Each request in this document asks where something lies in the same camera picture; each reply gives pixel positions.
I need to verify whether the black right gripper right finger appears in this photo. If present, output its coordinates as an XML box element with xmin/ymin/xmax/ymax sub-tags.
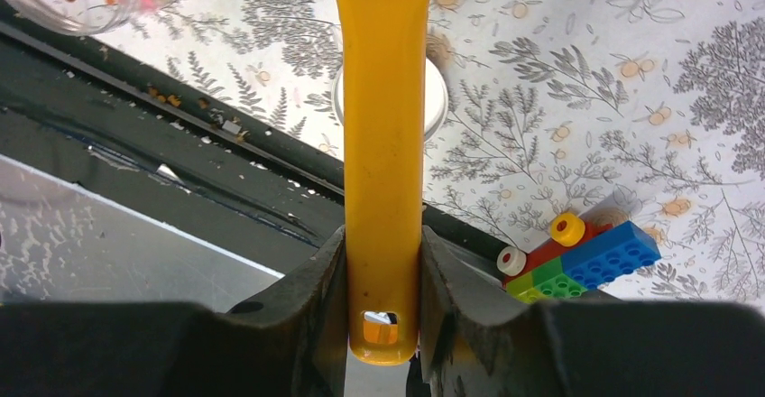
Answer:
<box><xmin>419</xmin><ymin>226</ymin><xmax>550</xmax><ymax>396</ymax></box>

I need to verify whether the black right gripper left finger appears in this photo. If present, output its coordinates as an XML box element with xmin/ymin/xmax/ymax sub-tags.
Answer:
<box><xmin>226</xmin><ymin>227</ymin><xmax>348</xmax><ymax>396</ymax></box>

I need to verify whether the white round jar lid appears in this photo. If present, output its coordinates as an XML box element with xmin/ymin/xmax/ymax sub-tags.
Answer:
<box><xmin>330</xmin><ymin>60</ymin><xmax>449</xmax><ymax>141</ymax></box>

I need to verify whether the yellow plastic scoop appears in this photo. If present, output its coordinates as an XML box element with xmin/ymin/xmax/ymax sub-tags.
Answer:
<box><xmin>336</xmin><ymin>0</ymin><xmax>430</xmax><ymax>365</ymax></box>

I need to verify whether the colourful toy block train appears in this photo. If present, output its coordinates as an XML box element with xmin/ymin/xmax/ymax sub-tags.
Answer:
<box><xmin>496</xmin><ymin>212</ymin><xmax>660</xmax><ymax>304</ymax></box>

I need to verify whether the floral table cloth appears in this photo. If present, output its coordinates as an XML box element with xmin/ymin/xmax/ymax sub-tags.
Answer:
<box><xmin>100</xmin><ymin>0</ymin><xmax>764</xmax><ymax>307</ymax></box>

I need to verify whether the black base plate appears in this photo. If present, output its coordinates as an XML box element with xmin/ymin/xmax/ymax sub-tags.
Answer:
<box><xmin>0</xmin><ymin>0</ymin><xmax>515</xmax><ymax>276</ymax></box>

